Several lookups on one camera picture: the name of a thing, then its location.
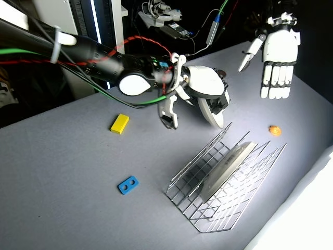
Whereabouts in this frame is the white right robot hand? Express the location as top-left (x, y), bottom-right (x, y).
top-left (181, 65), bottom-right (232, 116)

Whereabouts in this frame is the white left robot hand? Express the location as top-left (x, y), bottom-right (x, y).
top-left (237, 26), bottom-right (302, 100)

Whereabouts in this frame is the white plate with black rim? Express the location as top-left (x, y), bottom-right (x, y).
top-left (199, 141), bottom-right (259, 203)
top-left (198, 97), bottom-right (225, 130)

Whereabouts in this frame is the black power brick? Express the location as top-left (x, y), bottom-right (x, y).
top-left (159, 22), bottom-right (195, 40)

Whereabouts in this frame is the white spare gripper device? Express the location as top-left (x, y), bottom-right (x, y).
top-left (137, 0), bottom-right (183, 29)

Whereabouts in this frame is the orange swirl cookie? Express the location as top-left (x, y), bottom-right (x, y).
top-left (268, 125), bottom-right (282, 138)

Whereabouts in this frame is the yellow rectangular block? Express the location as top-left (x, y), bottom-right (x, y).
top-left (110, 113), bottom-right (130, 135)

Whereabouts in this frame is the blue block with two holes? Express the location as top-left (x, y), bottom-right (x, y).
top-left (117, 176), bottom-right (139, 195)

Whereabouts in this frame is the white black robot torso column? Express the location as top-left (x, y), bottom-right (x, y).
top-left (33, 0), bottom-right (129, 99)

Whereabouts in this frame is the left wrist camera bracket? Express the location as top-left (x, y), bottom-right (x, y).
top-left (266, 11), bottom-right (299, 28)

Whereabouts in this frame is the white cable with grey adapter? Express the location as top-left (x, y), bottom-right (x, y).
top-left (186, 14), bottom-right (221, 58)

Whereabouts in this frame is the silver wire plate rack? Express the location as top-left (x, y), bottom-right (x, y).
top-left (165, 122), bottom-right (287, 234)

